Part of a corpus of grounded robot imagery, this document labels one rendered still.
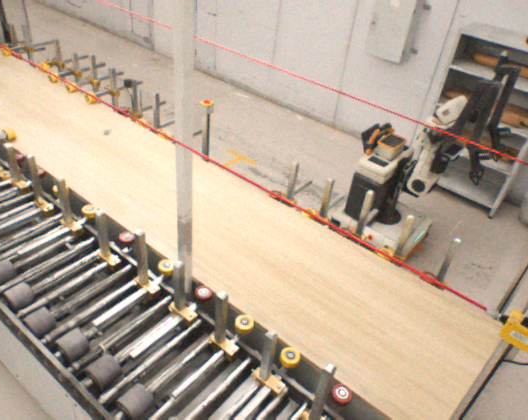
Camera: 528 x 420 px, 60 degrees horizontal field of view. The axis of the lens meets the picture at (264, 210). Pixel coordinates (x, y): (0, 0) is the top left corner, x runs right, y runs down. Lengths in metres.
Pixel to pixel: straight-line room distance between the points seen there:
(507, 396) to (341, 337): 1.60
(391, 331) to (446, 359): 0.25
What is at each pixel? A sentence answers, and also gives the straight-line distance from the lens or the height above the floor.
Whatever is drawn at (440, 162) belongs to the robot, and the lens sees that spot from 3.41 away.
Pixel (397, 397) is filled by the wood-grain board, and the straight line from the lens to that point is 2.00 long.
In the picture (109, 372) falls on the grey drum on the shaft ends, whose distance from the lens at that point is 2.02.
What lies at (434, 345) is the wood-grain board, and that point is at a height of 0.90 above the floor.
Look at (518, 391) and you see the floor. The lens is 3.52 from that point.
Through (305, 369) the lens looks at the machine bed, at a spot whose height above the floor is 0.75.
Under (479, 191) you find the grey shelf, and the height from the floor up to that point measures 0.14.
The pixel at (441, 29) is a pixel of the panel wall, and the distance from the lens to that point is 5.00.
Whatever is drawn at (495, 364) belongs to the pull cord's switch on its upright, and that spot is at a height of 1.59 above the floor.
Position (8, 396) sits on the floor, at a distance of 3.11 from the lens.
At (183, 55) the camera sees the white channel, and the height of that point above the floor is 1.97.
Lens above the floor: 2.51
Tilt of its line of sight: 37 degrees down
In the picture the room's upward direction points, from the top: 7 degrees clockwise
